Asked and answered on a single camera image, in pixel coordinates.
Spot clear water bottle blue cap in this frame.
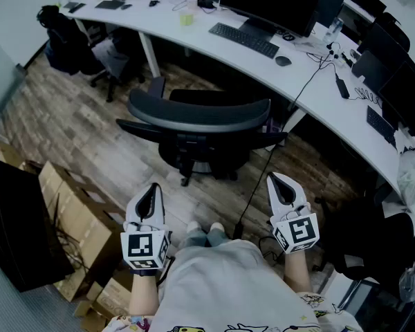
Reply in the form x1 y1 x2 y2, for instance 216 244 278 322
323 16 344 44

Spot bundle of black cables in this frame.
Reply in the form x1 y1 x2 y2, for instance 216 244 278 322
50 192 91 273

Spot small black keyboard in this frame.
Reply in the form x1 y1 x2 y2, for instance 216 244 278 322
366 105 397 145

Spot black full-size keyboard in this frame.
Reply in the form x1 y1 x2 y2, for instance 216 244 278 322
208 21 280 59

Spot person's right forearm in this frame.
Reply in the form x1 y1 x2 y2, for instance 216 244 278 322
282 250 313 295

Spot purple and white box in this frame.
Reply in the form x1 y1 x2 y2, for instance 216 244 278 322
262 116 285 145

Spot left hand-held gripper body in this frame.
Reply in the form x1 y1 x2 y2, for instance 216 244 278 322
120 219 172 272

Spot black mesh office chair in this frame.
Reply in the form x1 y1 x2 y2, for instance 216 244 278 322
116 76 288 187

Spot black flat panel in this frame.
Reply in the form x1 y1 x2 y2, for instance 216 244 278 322
0 159 75 293

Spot black flat tablet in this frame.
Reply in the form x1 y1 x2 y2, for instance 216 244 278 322
62 1 86 14

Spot black computer monitor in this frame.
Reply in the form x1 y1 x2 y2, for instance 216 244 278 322
286 0 345 30
347 0 387 17
378 62 415 141
356 21 415 81

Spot large cardboard box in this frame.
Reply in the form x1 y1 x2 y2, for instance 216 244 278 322
37 160 127 302

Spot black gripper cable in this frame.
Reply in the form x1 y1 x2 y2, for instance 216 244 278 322
157 257 174 286

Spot clear plastic bag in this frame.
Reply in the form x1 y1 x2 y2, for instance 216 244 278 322
398 264 415 302

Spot white papers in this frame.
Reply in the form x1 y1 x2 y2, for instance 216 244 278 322
293 36 324 53

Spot printed cardboard box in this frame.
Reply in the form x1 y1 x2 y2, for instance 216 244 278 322
74 277 134 332

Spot small open cardboard box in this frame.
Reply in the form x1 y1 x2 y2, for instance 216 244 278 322
0 140 27 169

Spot grey folded garment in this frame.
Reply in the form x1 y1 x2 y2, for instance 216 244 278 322
91 39 131 79

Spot person's grey cartoon print shirt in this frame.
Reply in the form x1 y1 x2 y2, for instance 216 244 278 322
102 239 364 332

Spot long white office desk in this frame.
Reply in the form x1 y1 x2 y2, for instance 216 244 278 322
58 0 415 203

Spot person's left leg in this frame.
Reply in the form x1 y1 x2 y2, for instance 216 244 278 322
183 229 208 249

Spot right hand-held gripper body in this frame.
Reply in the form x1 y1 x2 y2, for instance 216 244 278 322
269 201 320 255

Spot small black monitor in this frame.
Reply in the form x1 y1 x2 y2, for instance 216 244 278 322
351 49 392 89

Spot long black power cable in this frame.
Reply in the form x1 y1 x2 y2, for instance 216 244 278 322
232 52 338 241

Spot person's right leg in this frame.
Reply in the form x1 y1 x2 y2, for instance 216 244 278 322
206 229 231 247

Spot black power adapter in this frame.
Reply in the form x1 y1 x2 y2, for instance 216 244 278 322
334 73 350 100

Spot white plastic bag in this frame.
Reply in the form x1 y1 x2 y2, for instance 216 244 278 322
394 126 415 214

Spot person's left forearm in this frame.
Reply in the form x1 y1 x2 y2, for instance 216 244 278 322
128 271 159 316

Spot person's leg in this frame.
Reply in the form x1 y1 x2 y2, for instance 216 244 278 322
183 229 208 249
206 229 231 247

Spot large black monitor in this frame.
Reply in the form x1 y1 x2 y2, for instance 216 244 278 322
219 0 321 44

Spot clear bottle with yellow drink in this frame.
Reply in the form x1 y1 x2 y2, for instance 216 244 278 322
178 1 197 27

